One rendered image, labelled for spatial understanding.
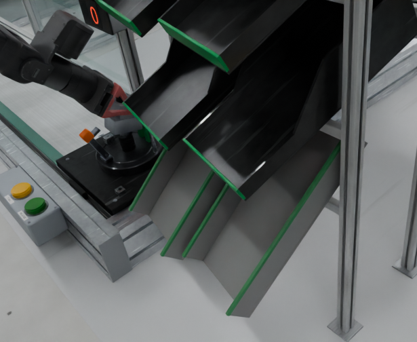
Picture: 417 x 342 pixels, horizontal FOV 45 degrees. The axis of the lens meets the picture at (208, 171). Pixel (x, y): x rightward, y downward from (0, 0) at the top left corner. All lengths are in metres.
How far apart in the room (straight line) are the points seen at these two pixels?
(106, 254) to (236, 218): 0.28
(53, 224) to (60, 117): 0.44
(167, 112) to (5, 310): 0.50
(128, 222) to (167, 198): 0.11
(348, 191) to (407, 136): 0.63
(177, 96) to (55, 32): 0.25
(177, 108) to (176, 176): 0.17
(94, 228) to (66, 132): 0.44
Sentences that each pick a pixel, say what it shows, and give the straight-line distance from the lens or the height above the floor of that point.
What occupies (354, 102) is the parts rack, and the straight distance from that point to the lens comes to 0.56.
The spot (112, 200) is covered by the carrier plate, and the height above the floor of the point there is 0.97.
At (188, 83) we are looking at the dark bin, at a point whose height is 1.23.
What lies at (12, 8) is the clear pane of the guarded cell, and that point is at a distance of 2.32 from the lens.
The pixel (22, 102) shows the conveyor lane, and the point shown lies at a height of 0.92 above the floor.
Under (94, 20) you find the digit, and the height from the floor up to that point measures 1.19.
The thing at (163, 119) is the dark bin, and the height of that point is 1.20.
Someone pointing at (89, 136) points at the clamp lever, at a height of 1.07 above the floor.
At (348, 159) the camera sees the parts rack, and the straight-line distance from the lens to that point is 0.61.
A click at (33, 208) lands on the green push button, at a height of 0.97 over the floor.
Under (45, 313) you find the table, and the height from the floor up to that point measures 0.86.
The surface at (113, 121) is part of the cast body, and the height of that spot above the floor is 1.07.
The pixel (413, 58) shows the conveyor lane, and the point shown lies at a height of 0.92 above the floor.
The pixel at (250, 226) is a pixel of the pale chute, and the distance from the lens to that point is 0.73.
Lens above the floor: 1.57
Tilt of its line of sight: 38 degrees down
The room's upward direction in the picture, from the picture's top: 10 degrees counter-clockwise
